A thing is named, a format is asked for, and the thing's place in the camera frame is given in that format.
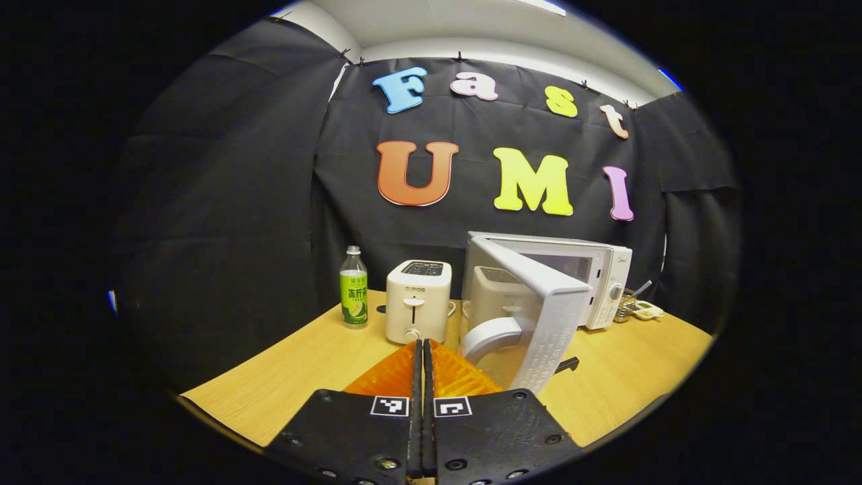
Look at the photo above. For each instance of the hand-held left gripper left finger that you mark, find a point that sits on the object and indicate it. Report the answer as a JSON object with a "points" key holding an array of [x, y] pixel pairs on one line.
{"points": [[357, 431]]}

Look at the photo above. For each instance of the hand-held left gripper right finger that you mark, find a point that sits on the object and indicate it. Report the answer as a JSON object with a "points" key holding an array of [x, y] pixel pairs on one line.
{"points": [[491, 431]]}

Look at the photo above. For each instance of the white microwave oven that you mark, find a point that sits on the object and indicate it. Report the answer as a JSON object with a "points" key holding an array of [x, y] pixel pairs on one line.
{"points": [[559, 303]]}

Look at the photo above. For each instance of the green drink bottle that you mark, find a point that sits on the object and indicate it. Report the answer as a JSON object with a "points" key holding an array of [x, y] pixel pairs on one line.
{"points": [[353, 296]]}

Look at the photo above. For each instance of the white toaster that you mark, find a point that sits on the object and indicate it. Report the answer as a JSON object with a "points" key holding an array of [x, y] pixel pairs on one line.
{"points": [[417, 303]]}

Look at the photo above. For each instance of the metal mesh basket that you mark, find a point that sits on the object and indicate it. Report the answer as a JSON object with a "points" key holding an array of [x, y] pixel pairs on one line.
{"points": [[625, 310]]}

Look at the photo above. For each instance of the white divided grain dish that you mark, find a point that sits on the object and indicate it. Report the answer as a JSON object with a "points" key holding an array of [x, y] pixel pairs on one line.
{"points": [[650, 311]]}

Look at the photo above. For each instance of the black backdrop cloth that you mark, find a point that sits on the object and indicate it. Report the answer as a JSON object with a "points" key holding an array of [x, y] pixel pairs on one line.
{"points": [[222, 202]]}

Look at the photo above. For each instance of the long ceiling light panel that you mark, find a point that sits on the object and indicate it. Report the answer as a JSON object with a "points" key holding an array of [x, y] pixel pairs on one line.
{"points": [[545, 5]]}

